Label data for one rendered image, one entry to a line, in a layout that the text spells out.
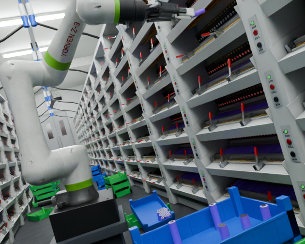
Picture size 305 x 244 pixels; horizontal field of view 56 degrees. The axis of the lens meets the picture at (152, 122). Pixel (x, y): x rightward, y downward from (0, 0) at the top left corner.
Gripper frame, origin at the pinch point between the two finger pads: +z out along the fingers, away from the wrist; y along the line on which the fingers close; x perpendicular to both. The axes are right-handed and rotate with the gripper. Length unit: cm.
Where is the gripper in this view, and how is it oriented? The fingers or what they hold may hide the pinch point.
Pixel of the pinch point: (184, 13)
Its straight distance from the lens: 117.5
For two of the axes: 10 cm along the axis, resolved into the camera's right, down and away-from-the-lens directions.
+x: -1.0, -9.9, 0.8
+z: 9.5, -0.7, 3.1
